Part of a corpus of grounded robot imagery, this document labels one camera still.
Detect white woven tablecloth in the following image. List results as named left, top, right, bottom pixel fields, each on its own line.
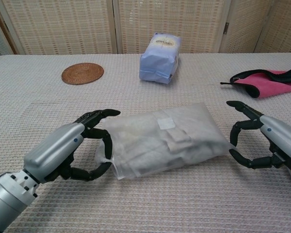
left=0, top=52, right=291, bottom=233

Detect round woven rattan coaster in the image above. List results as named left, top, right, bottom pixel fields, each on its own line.
left=61, top=62, right=104, bottom=85

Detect light blue tissue pack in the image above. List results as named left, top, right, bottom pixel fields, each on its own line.
left=139, top=32, right=181, bottom=85

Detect white clothes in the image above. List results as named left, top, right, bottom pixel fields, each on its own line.
left=98, top=106, right=224, bottom=175

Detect pink black fabric pouch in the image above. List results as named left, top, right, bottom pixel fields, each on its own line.
left=220, top=62, right=291, bottom=99

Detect woven folding screen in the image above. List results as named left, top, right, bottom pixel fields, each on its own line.
left=0, top=0, right=291, bottom=55

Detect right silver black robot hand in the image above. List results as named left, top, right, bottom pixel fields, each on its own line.
left=226, top=100, right=291, bottom=173

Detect translucent frosted plastic bag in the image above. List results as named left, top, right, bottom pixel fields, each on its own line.
left=96, top=101, right=236, bottom=181

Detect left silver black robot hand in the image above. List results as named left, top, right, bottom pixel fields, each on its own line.
left=23, top=109, right=121, bottom=184

